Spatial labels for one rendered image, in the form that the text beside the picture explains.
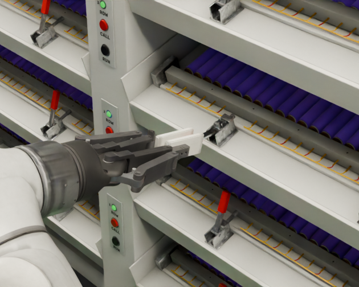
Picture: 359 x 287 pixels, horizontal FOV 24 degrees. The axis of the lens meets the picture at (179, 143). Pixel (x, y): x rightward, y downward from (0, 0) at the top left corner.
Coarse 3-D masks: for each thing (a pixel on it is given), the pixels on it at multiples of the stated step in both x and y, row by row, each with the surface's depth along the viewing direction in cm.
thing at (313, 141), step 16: (176, 80) 130; (192, 80) 128; (208, 96) 126; (224, 96) 123; (240, 112) 122; (256, 112) 120; (272, 112) 119; (272, 128) 118; (288, 128) 116; (304, 128) 115; (304, 144) 115; (320, 144) 113; (336, 144) 112; (320, 160) 112; (336, 160) 112; (352, 160) 109
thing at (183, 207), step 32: (192, 160) 145; (160, 192) 141; (192, 192) 140; (224, 192) 128; (256, 192) 135; (160, 224) 139; (192, 224) 135; (224, 224) 130; (256, 224) 130; (288, 224) 129; (224, 256) 129; (256, 256) 128; (288, 256) 127; (320, 256) 122; (352, 256) 122
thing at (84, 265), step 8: (48, 232) 180; (56, 240) 179; (64, 240) 178; (64, 248) 177; (72, 248) 176; (72, 256) 176; (80, 256) 174; (72, 264) 178; (80, 264) 175; (88, 264) 172; (96, 264) 172; (80, 272) 176; (88, 272) 173; (96, 272) 171; (96, 280) 172
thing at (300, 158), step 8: (168, 88) 130; (176, 96) 129; (184, 96) 128; (192, 104) 127; (200, 104) 126; (208, 112) 125; (240, 128) 121; (256, 136) 119; (272, 144) 117; (288, 152) 115; (304, 160) 114; (312, 168) 113; (320, 168) 112; (328, 176) 111; (336, 176) 110; (344, 184) 110; (352, 184) 109
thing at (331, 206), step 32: (160, 64) 132; (128, 96) 130; (160, 96) 130; (192, 96) 129; (160, 128) 128; (256, 128) 121; (224, 160) 119; (256, 160) 116; (288, 160) 115; (288, 192) 111; (320, 192) 110; (352, 192) 109; (320, 224) 111; (352, 224) 105
